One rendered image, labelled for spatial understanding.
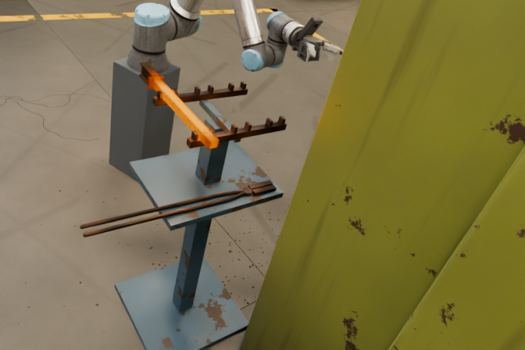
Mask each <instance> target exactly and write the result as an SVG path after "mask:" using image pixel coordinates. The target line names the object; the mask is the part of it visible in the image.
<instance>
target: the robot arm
mask: <svg viewBox="0 0 525 350"><path fill-rule="evenodd" d="M231 1H232V4H233V7H234V13H235V16H236V20H237V25H238V29H239V32H240V35H241V40H242V44H243V45H242V46H243V49H244V52H243V53H242V55H241V62H242V64H243V66H244V68H245V69H247V70H249V71H252V72H255V71H259V70H261V69H263V68H265V67H269V68H279V67H281V66H282V64H283V61H284V57H285V53H286V50H287V47H288V45H290V46H292V50H293V51H298V54H297V57H299V58H300V59H301V60H303V61H304V62H310V61H319V58H320V55H319V54H320V47H321V46H323V47H322V52H323V53H326V54H327V58H328V60H329V61H333V60H334V58H335V57H336V55H337V54H340V55H342V52H343V51H342V50H340V49H339V48H338V47H336V46H335V45H332V44H331V43H330V42H328V41H324V40H321V39H319V38H317V37H313V34H314V33H315V32H316V30H317V29H318V28H319V26H320V25H321V24H322V22H323V20H322V18H321V17H312V18H311V19H310V20H309V22H308V23H307V24H306V25H305V26H302V25H301V24H300V23H298V22H296V21H295V20H293V19H292V18H291V17H289V16H288V15H287V14H285V13H283V12H279V11H278V12H274V13H272V14H271V15H270V16H269V18H268V19H267V21H266V27H267V29H268V30H269V34H268V38H267V41H266V44H265V41H264V39H263V34H262V31H261V27H260V24H259V18H258V14H257V11H256V7H255V2H254V0H231ZM203 2H204V0H170V3H169V5H168V6H167V7H165V6H164V5H160V4H158V5H156V4H155V3H144V4H142V5H139V6H138V7H137V8H136V9H135V14H134V32H133V44H132V49H131V50H130V53H129V55H128V57H127V65H128V66H129V67H130V68H131V69H132V70H135V71H137V72H139V73H141V67H142V65H141V64H140V63H149V64H150V65H151V66H152V67H153V68H154V69H155V70H156V71H157V72H158V73H164V72H166V71H167V70H168V65H169V63H168V60H167V57H166V43H167V42H168V41H173V40H177V39H179V38H185V37H189V36H191V35H192V34H195V33H196V32H197V31H198V30H199V28H200V26H201V21H202V20H201V17H200V15H201V11H200V7H201V5H202V3H203Z"/></svg>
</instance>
